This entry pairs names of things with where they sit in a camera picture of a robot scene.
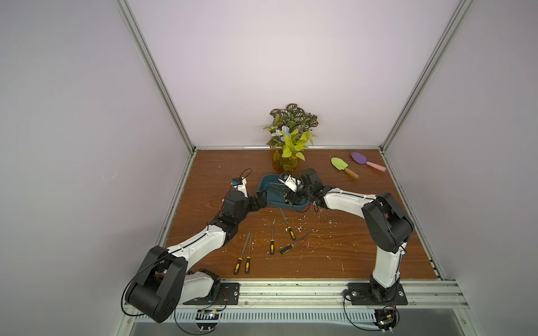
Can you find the right circuit board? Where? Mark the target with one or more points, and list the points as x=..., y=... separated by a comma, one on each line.
x=386, y=319

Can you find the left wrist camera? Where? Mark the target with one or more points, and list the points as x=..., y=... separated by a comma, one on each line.
x=239, y=184

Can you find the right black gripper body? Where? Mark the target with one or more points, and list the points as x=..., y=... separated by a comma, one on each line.
x=297, y=192

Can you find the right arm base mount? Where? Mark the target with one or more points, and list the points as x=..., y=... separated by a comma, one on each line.
x=372, y=293

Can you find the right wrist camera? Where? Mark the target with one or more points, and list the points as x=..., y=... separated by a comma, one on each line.
x=291, y=182

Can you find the teal plastic storage box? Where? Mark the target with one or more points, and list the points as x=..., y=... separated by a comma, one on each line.
x=272, y=199

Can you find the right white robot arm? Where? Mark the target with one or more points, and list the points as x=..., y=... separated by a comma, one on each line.
x=388, y=224

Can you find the aluminium rail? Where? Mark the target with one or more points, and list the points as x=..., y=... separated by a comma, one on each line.
x=332, y=293

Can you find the left circuit board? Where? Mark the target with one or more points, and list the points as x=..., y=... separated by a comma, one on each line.
x=207, y=320

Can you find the amber glass vase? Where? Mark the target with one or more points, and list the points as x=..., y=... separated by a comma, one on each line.
x=281, y=164

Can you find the long file yellow handle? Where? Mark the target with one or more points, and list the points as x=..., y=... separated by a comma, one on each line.
x=240, y=258

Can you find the green trowel wooden handle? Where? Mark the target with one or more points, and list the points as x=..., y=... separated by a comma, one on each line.
x=341, y=165

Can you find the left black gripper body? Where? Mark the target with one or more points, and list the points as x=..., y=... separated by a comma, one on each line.
x=250, y=206

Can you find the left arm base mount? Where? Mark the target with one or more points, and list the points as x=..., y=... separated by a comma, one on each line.
x=218, y=292

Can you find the circuit board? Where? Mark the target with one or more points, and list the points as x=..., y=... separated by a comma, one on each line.
x=207, y=320
x=386, y=319

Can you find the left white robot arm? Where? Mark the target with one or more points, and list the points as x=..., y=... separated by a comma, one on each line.
x=163, y=280

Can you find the artificial plant bouquet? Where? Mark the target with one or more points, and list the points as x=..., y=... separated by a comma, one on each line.
x=291, y=131

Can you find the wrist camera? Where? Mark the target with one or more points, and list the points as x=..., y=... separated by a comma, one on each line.
x=239, y=184
x=291, y=182

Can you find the purple trowel pink handle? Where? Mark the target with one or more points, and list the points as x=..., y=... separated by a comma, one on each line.
x=362, y=160

